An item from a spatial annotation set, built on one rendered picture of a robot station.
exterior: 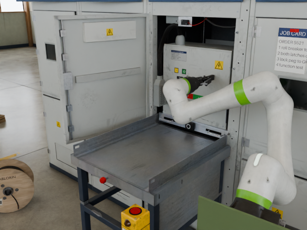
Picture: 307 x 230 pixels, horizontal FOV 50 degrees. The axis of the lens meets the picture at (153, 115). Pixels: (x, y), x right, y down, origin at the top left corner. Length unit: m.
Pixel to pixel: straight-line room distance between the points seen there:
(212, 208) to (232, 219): 0.07
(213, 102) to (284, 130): 0.33
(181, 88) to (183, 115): 0.13
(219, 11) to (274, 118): 0.67
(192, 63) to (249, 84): 0.65
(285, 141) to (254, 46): 0.53
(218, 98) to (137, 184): 0.55
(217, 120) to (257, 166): 0.83
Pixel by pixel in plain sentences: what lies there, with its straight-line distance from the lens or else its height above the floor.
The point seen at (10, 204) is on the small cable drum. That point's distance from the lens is 3.04.
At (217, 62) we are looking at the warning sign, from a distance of 1.95.
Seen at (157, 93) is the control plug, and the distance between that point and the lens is 2.12.
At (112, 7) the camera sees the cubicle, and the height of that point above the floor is 1.61.
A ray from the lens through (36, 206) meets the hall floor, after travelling 3.08.
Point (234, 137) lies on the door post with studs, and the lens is 1.95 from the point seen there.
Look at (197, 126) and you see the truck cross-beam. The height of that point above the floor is 0.90.
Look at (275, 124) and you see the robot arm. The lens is 1.53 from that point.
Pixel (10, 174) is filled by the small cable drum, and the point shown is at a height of 0.35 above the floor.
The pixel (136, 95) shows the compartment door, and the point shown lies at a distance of 2.24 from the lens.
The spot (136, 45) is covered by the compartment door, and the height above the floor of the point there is 1.38.
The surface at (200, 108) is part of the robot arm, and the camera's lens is 1.58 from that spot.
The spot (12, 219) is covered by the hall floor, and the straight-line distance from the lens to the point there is 2.99.
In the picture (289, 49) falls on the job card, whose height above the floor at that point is 1.44.
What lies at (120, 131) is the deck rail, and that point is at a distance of 2.06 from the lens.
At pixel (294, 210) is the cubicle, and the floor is 0.61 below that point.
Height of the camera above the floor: 1.65
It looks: 19 degrees down
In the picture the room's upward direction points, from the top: straight up
